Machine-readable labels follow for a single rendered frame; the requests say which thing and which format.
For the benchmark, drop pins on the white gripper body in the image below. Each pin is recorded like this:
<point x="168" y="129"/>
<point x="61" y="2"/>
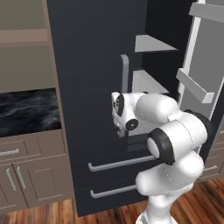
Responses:
<point x="119" y="124"/>

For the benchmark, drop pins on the beige wall cupboard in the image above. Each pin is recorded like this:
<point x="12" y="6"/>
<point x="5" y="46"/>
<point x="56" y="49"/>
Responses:
<point x="24" y="58"/>

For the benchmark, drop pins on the black fridge drawer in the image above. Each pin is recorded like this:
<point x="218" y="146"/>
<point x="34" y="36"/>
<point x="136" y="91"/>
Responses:
<point x="110" y="176"/>
<point x="116" y="202"/>

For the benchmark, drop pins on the beige cupboard door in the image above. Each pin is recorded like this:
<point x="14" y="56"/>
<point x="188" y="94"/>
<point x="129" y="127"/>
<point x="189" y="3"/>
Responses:
<point x="46" y="180"/>
<point x="4" y="192"/>

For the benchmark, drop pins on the beige drawer front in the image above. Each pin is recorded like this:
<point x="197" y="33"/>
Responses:
<point x="38" y="145"/>

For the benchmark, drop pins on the beige cupboard run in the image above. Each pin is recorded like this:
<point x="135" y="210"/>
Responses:
<point x="214" y="163"/>

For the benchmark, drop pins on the grey door rack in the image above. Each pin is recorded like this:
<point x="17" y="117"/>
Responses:
<point x="194" y="86"/>
<point x="207" y="11"/>

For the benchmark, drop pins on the grey fridge shelf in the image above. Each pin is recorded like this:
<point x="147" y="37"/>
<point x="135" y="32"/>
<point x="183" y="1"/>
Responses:
<point x="148" y="44"/>
<point x="144" y="83"/>

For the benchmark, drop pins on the open fridge door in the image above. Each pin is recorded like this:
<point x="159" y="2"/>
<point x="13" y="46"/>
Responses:
<point x="204" y="58"/>

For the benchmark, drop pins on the black fridge door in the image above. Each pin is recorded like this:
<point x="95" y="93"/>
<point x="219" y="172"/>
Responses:
<point x="87" y="73"/>

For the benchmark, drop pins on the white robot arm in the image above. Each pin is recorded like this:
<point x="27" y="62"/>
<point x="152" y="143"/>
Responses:
<point x="175" y="137"/>

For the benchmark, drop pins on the black fridge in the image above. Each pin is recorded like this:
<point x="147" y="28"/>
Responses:
<point x="96" y="87"/>

